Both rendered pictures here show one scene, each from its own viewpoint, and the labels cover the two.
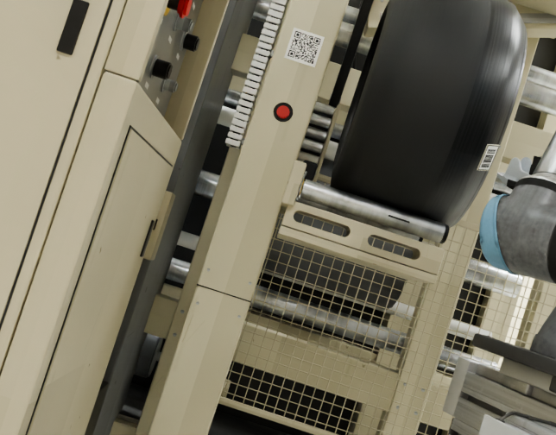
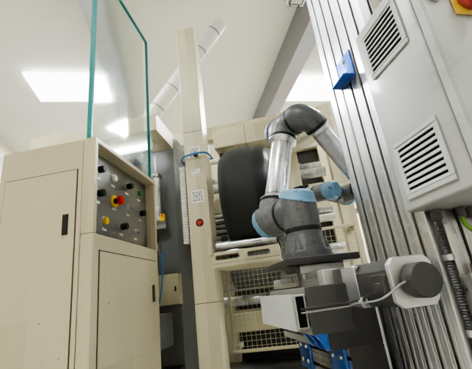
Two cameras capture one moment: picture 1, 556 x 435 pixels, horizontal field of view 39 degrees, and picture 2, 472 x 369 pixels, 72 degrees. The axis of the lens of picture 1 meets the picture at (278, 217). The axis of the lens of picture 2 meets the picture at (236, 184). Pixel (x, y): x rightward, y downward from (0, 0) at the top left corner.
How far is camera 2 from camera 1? 0.43 m
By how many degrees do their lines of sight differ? 18
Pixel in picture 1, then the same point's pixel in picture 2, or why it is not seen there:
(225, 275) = (204, 295)
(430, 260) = (275, 250)
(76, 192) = (83, 283)
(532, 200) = (263, 205)
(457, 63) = (244, 173)
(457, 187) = not seen: hidden behind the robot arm
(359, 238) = (243, 255)
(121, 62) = (85, 228)
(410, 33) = (223, 172)
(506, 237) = (260, 224)
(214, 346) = (211, 327)
